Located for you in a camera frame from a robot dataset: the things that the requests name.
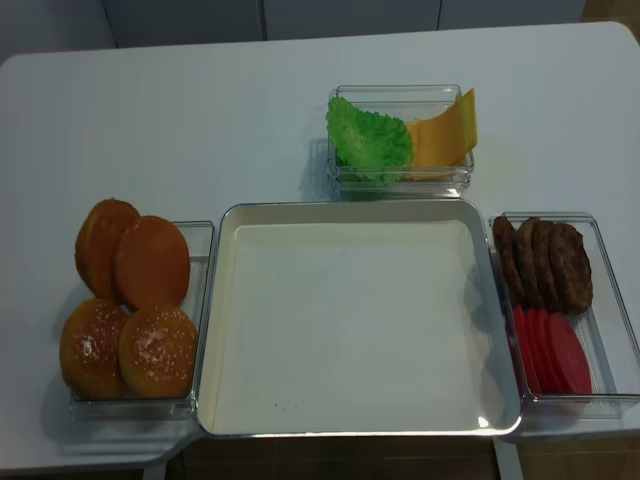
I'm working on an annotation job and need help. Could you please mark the brown meat patty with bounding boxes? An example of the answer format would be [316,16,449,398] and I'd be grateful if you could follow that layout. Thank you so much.
[492,216,526,306]
[549,223,593,315]
[532,220,563,312]
[516,217,545,308]

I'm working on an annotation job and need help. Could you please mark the green lettuce leaf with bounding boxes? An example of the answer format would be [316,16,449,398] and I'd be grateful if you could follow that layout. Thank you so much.
[337,158,406,184]
[325,97,413,169]

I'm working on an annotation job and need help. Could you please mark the left sesame top bun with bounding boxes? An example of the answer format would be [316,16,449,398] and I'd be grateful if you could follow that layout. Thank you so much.
[59,298,128,400]

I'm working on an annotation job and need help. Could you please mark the clear bun container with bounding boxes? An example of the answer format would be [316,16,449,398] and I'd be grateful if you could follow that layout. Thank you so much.
[69,221,216,421]

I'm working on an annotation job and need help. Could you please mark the right sesame top bun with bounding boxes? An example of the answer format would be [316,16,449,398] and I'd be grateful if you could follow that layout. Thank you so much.
[118,305,198,399]

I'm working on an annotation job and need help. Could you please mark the yellow cheese slice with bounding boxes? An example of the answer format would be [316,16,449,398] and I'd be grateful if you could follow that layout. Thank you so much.
[449,89,478,155]
[406,111,477,169]

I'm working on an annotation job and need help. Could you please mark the clear patty tomato container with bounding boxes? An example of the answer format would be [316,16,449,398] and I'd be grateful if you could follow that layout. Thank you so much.
[487,212,639,435]

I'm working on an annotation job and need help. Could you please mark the lower green lettuce leaf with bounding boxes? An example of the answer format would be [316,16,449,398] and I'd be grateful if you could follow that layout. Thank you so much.
[337,158,406,184]

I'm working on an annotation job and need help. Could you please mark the front yellow cheese slice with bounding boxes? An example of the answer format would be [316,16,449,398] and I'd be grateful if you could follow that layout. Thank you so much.
[406,111,477,169]

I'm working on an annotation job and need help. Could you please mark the leftmost red tomato slice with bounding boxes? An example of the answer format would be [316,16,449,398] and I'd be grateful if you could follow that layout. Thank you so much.
[513,305,540,394]

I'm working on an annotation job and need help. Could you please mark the red tomato slice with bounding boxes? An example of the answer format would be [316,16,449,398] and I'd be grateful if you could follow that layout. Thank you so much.
[513,305,540,394]
[546,313,592,395]
[524,309,551,394]
[533,309,565,394]

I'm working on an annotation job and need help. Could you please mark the leftmost brown meat patty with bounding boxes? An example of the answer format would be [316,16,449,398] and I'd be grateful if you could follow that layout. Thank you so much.
[492,216,526,306]

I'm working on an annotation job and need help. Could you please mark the rightmost red tomato slice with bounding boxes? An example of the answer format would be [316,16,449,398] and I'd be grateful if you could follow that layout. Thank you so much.
[546,313,592,395]

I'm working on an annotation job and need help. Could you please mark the white square metal tray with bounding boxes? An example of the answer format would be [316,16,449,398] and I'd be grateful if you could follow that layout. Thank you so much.
[197,199,522,438]

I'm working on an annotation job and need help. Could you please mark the sesame bun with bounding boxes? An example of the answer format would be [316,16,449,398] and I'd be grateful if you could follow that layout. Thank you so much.
[118,305,198,399]
[59,298,128,400]

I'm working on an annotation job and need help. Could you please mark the bun half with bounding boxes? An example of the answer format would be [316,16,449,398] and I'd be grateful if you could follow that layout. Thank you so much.
[74,198,140,304]
[113,215,190,311]

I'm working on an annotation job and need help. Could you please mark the rear yellow cheese slice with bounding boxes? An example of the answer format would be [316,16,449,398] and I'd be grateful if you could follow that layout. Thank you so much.
[449,89,478,155]

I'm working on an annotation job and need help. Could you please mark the clear lettuce cheese container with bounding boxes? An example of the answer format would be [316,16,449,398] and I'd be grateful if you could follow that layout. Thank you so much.
[328,84,474,198]

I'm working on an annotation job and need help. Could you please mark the rightmost brown meat patty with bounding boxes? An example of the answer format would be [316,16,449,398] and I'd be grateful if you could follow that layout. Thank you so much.
[549,223,593,315]

